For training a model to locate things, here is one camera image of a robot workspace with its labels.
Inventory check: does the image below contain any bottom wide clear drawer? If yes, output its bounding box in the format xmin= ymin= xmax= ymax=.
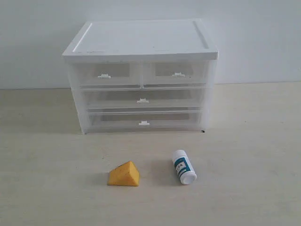
xmin=83 ymin=108 xmax=206 ymax=133

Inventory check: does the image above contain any yellow cheese wedge toy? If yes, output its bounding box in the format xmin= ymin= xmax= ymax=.
xmin=107 ymin=161 xmax=140 ymax=186

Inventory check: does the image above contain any white bottle teal label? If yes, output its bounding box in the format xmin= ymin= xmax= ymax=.
xmin=172 ymin=150 xmax=197 ymax=185

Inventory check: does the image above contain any wide clear drawer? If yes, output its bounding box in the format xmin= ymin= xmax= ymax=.
xmin=83 ymin=88 xmax=207 ymax=109
xmin=83 ymin=108 xmax=206 ymax=133

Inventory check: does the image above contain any middle wide clear drawer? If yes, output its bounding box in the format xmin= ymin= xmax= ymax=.
xmin=83 ymin=88 xmax=207 ymax=109

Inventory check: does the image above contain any white plastic drawer cabinet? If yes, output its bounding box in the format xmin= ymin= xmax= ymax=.
xmin=62 ymin=19 xmax=219 ymax=134

